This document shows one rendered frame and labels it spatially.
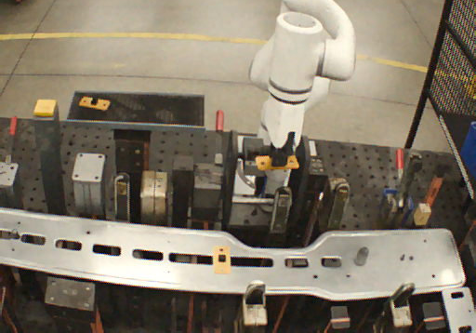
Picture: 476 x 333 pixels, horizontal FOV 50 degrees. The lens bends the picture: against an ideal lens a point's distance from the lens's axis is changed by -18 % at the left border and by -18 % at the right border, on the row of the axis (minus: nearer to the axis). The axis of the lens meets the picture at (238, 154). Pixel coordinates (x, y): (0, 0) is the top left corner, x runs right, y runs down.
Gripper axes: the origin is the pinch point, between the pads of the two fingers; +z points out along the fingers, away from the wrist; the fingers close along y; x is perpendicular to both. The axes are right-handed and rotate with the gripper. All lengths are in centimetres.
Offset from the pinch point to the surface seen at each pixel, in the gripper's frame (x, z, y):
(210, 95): 24, 128, -197
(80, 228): -44, 26, -6
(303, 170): 9.8, 13.1, -8.4
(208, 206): -10.9, 25.7, -11.0
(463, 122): 86, 27, -42
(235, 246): -6.4, 27.4, 0.8
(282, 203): 5.1, 20.4, -5.7
